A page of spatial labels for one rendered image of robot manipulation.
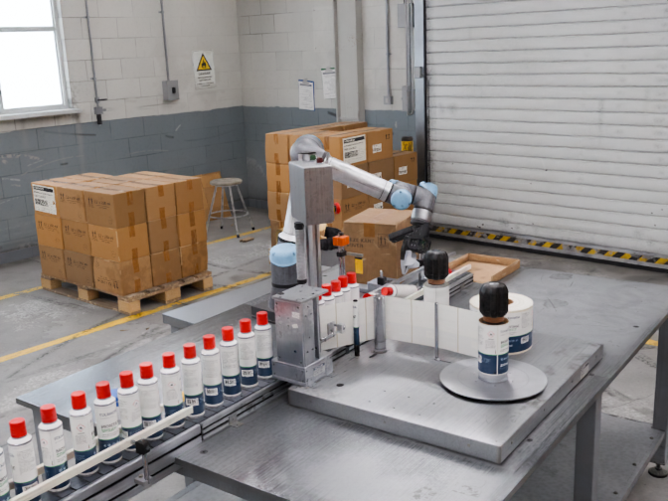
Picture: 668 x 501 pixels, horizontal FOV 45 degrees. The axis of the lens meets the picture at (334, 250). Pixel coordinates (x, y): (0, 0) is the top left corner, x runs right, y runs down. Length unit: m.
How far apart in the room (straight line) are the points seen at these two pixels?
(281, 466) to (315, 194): 0.92
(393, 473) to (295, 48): 7.22
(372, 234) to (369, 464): 1.49
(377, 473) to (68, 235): 4.72
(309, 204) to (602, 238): 4.64
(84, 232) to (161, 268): 0.62
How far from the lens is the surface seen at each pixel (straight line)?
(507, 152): 7.24
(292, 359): 2.37
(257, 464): 2.10
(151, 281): 6.12
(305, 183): 2.56
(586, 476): 2.74
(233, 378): 2.32
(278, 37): 9.07
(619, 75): 6.75
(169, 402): 2.17
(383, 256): 3.37
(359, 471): 2.04
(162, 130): 8.85
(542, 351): 2.64
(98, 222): 6.03
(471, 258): 3.83
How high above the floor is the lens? 1.85
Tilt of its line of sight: 14 degrees down
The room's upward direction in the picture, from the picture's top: 2 degrees counter-clockwise
